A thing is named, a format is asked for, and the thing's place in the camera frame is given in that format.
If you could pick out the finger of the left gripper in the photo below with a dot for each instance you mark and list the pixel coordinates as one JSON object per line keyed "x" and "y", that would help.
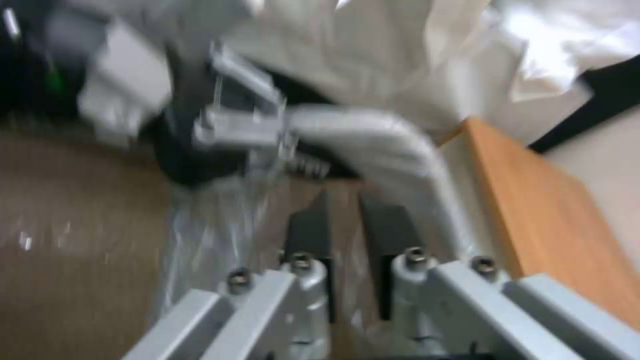
{"x": 250, "y": 77}
{"x": 235, "y": 129}

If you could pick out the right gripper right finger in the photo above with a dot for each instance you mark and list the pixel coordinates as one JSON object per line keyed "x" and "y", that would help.
{"x": 387, "y": 228}

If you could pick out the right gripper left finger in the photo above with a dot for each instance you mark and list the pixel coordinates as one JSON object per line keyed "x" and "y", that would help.
{"x": 305, "y": 240}

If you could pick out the robot front shell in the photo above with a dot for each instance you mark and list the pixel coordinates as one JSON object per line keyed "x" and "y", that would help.
{"x": 30, "y": 75}

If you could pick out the black panel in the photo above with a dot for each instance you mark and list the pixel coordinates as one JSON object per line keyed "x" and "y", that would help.
{"x": 590, "y": 108}

